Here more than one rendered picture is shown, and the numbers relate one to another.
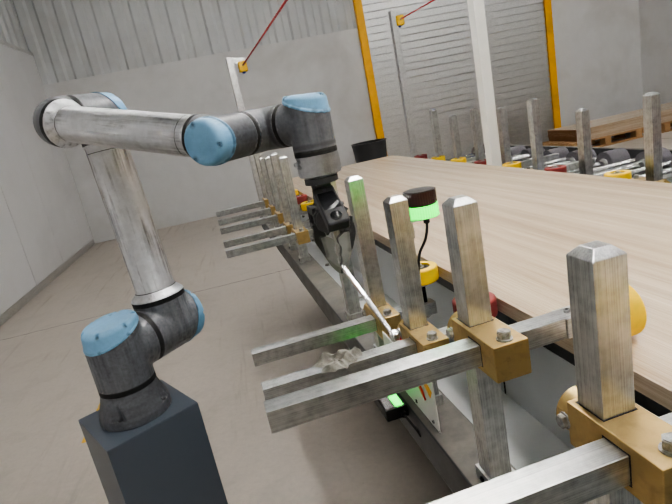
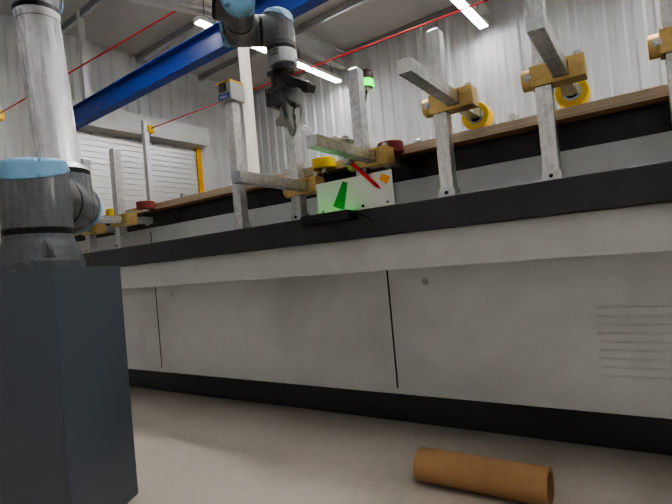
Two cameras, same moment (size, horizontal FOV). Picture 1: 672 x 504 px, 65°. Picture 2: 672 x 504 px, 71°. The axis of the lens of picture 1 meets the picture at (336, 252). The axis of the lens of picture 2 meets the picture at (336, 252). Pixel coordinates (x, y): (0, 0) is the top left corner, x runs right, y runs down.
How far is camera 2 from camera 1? 116 cm
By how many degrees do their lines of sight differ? 47
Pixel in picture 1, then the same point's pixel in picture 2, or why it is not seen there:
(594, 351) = not seen: hidden behind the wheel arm
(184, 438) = (108, 296)
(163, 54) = not seen: outside the picture
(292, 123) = (276, 22)
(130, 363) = (65, 199)
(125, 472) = (62, 302)
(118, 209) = (49, 71)
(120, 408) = (48, 243)
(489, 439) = (451, 162)
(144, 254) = (66, 121)
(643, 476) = (574, 62)
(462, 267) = (441, 59)
